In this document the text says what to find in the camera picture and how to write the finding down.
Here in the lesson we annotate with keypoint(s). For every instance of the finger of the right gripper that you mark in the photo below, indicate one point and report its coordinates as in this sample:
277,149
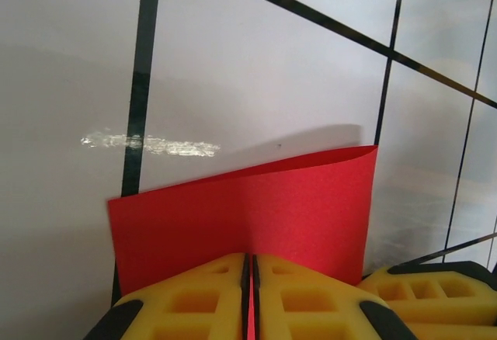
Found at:
427,289
458,328

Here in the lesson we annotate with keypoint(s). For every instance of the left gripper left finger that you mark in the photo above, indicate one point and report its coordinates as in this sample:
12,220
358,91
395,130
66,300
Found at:
186,305

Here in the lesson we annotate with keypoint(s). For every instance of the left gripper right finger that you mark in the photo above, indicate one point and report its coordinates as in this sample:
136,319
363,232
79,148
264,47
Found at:
310,309

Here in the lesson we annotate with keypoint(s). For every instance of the red square paper sheet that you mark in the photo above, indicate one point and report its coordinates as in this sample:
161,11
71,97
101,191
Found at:
233,208

